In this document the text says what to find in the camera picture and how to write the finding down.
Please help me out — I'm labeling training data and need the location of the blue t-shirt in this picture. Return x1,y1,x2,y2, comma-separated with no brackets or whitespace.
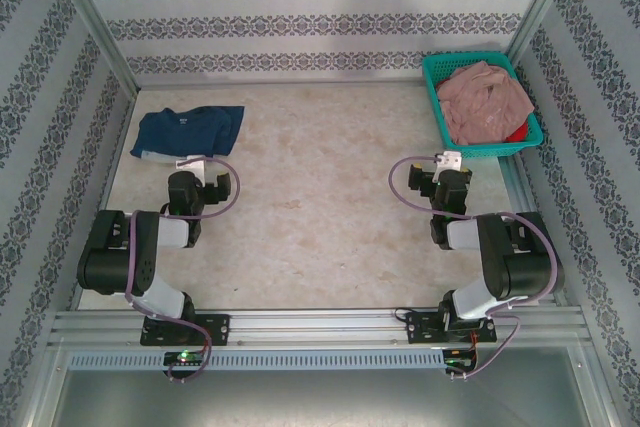
130,105,246,164

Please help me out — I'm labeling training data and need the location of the teal plastic basket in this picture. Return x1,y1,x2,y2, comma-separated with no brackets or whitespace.
422,50,545,161

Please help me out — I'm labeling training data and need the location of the red garment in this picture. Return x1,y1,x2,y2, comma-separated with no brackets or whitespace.
502,121,531,144

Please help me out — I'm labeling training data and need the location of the pink garment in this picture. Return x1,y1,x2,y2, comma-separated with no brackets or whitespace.
436,60,536,147

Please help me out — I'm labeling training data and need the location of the left controller board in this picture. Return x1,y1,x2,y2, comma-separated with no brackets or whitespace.
163,350,205,367

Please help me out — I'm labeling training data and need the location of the controller board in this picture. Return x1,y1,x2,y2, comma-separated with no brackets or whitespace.
443,346,479,373
163,350,205,367

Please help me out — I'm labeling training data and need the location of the right controller board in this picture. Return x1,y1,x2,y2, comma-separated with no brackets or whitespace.
443,346,479,373

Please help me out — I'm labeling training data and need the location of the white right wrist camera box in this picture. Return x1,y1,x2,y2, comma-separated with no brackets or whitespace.
432,148,464,172

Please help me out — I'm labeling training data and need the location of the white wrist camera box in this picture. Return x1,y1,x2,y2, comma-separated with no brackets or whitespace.
174,154,208,184
432,148,464,172

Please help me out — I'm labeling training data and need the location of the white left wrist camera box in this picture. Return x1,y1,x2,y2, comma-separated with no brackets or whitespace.
174,154,208,184

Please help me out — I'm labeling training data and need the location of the aluminium table side rail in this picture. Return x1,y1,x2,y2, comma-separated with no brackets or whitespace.
67,86,144,312
494,154,570,307

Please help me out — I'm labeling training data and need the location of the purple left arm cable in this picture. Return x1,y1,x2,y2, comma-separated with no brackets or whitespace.
122,156,242,384

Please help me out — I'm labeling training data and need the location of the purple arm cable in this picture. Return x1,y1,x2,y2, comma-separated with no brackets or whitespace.
122,156,242,384
388,156,559,382

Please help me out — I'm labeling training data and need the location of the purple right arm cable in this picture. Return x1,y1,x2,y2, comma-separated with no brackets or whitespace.
388,156,559,382

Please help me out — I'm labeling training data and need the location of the aluminium table end rail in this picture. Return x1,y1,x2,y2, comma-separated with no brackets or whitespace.
134,79,431,93

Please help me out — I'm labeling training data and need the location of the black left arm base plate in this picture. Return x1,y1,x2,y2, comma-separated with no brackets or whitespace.
139,313,232,348

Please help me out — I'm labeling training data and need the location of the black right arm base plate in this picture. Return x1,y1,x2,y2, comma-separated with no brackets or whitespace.
404,310,499,346

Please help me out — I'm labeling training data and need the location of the aluminium frame post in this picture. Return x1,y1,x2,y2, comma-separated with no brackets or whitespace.
488,0,586,96
39,0,141,93

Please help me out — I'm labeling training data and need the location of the aluminium mounting rail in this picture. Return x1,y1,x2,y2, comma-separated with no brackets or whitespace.
49,309,586,348

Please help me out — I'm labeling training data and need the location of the grey slotted cable duct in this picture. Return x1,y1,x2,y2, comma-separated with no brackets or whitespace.
67,349,451,372

